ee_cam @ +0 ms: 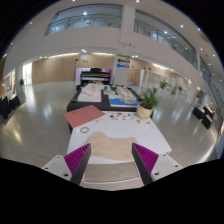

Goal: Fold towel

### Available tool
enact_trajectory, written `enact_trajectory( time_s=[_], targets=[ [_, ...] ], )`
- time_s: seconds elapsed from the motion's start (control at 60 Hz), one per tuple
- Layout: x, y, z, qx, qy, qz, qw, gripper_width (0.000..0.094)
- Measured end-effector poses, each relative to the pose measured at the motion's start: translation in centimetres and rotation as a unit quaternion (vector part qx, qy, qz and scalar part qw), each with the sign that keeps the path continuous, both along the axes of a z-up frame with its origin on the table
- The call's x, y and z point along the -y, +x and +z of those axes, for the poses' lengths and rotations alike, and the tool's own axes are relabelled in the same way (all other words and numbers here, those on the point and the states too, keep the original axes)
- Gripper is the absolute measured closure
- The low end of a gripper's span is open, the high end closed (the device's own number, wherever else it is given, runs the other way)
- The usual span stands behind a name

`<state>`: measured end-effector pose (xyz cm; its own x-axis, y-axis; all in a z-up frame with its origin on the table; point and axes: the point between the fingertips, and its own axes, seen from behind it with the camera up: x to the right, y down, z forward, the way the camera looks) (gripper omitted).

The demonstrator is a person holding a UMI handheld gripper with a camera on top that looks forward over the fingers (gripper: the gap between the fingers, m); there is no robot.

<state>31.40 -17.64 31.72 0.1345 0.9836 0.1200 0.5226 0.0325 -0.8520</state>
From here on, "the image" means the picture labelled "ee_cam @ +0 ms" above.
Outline black upright piano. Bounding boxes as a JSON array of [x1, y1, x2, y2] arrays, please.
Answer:
[[79, 68, 112, 87]]

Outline white building model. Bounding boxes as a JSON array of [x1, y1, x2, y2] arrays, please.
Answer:
[[116, 87, 138, 104]]

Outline potted plant in striped pot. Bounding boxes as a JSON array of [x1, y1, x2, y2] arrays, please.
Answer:
[[136, 87, 159, 120]]

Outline beige towel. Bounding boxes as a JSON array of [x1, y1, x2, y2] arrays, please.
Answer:
[[85, 131, 138, 162]]

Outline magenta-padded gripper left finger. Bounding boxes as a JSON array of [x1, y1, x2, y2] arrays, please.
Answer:
[[41, 143, 92, 186]]

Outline green indoor plant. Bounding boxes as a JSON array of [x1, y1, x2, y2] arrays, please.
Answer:
[[159, 79, 169, 90]]

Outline white layered relief model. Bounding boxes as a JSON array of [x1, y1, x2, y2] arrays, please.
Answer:
[[77, 82, 103, 103]]

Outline blue base board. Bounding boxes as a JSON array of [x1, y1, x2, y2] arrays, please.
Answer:
[[109, 96, 139, 108]]

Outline pink flat board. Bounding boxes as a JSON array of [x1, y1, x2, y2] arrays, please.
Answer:
[[63, 104, 106, 129]]

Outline small potted plant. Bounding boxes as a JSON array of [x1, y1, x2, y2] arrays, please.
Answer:
[[18, 78, 25, 95]]

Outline group of black chairs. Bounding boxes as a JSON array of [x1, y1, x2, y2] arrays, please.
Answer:
[[192, 105, 214, 130], [0, 93, 22, 120]]

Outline black display table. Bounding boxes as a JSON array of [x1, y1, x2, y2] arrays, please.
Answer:
[[66, 84, 144, 113]]

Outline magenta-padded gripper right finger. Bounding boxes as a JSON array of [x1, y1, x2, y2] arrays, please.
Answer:
[[131, 142, 184, 186]]

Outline coloured arrow direction signs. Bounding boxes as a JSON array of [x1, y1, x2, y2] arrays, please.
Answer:
[[116, 54, 132, 69]]

